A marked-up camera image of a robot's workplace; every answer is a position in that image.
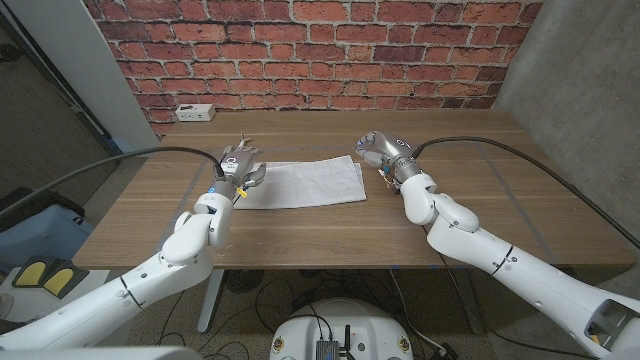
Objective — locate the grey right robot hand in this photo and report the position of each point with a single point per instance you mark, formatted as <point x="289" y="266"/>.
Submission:
<point x="387" y="147"/>

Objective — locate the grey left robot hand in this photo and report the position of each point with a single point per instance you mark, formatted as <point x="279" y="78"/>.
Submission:
<point x="240" y="167"/>

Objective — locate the white handkerchief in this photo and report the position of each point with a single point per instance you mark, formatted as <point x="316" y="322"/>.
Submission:
<point x="310" y="182"/>

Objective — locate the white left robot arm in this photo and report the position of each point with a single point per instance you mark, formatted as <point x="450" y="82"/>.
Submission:
<point x="125" y="295"/>

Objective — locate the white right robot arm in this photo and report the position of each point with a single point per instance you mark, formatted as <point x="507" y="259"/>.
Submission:
<point x="500" y="255"/>

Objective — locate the white toy plane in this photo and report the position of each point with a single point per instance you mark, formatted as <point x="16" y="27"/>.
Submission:
<point x="243" y="137"/>

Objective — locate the white power strip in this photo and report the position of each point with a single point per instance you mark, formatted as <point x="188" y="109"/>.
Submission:
<point x="195" y="113"/>

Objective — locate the round black floor fan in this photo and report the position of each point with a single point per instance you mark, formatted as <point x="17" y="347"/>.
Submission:
<point x="243" y="280"/>

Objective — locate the red brick print backdrop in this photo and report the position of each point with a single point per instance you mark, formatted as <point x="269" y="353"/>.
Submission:
<point x="320" y="50"/>

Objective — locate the white table leg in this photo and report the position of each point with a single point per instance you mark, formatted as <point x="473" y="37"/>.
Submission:
<point x="210" y="300"/>

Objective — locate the grey table leg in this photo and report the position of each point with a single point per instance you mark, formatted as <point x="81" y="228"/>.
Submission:
<point x="467" y="300"/>

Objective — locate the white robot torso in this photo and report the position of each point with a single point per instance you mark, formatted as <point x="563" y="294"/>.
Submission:
<point x="370" y="325"/>

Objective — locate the grey electronics box with antenna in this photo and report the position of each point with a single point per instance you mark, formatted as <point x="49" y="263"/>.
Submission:
<point x="327" y="350"/>

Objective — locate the blue storage bin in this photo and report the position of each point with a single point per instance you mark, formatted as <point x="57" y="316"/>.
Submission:
<point x="40" y="235"/>

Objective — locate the black bag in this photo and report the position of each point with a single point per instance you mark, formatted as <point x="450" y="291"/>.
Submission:
<point x="30" y="200"/>

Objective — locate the yellow black foot pedal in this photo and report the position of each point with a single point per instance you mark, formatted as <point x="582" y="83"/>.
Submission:
<point x="59" y="281"/>
<point x="30" y="273"/>

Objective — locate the white floor board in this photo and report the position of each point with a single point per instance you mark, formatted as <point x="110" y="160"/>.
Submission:
<point x="20" y="302"/>

